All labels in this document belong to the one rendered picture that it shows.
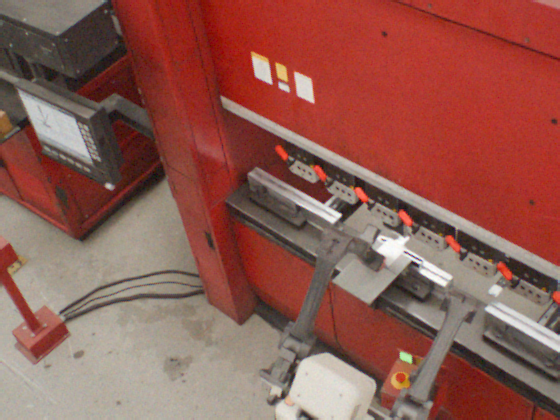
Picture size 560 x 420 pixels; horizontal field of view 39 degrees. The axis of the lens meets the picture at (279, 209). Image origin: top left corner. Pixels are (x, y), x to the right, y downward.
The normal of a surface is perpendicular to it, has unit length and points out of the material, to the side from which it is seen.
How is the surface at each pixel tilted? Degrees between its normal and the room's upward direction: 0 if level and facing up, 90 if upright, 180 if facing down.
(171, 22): 90
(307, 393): 48
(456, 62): 90
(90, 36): 90
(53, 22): 1
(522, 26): 90
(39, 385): 0
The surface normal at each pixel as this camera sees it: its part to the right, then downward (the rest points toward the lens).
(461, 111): -0.67, 0.59
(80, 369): -0.13, -0.69
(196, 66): 0.73, 0.43
